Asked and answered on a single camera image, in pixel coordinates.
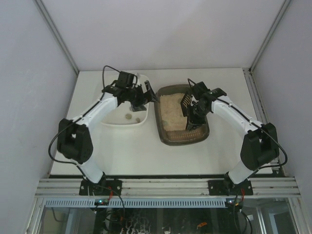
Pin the black slotted litter scoop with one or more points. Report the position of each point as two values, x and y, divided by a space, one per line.
186 102

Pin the aluminium mounting rail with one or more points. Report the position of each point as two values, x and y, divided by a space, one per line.
262 187

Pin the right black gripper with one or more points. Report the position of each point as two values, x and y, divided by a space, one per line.
193 113

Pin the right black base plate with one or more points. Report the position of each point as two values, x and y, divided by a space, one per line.
224 187

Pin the white plastic waste tray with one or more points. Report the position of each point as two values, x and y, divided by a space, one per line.
116 118

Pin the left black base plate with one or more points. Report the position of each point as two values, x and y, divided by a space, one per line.
104 187

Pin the grey slotted cable duct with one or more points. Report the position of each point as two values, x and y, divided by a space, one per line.
136 203

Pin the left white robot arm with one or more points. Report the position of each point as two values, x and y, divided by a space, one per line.
74 140

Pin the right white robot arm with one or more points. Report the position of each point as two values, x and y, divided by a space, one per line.
259 146

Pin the brown translucent litter box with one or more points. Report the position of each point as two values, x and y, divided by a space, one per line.
168 108

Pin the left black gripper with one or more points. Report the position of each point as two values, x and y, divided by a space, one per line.
142 95

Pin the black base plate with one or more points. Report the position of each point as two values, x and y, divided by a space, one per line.
104 187
224 187

